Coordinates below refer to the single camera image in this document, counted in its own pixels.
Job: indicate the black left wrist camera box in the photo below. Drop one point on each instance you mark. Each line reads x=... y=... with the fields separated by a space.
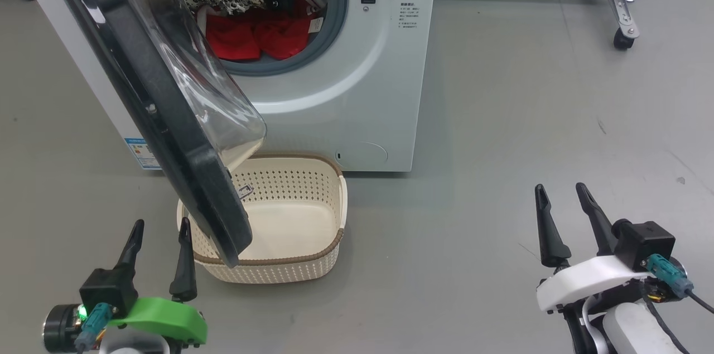
x=109 y=290

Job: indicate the grey rubber door gasket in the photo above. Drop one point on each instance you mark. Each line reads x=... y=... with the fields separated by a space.
x=329 y=25

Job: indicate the cream perforated laundry basket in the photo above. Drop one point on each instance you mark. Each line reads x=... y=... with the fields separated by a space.
x=290 y=220

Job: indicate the round white filter cover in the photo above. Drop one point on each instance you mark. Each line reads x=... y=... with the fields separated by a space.
x=362 y=154

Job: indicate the red garment with white tag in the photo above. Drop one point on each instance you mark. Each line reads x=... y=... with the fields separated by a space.
x=284 y=36

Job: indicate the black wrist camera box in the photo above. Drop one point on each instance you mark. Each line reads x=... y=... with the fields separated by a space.
x=109 y=290
x=647 y=242

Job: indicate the metal rack leg with casters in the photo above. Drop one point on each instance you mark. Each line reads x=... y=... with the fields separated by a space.
x=625 y=3

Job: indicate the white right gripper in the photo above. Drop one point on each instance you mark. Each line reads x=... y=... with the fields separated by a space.
x=585 y=281

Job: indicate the printed text notice sticker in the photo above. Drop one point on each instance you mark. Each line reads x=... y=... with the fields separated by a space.
x=408 y=19

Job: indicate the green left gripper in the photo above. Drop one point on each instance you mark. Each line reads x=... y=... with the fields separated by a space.
x=162 y=318

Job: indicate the white front-load washing machine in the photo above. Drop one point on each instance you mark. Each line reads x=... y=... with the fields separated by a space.
x=362 y=92

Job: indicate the blue energy label sticker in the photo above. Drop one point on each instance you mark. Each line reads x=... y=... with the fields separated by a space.
x=142 y=153

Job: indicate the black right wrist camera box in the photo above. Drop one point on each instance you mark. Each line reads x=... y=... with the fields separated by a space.
x=647 y=242

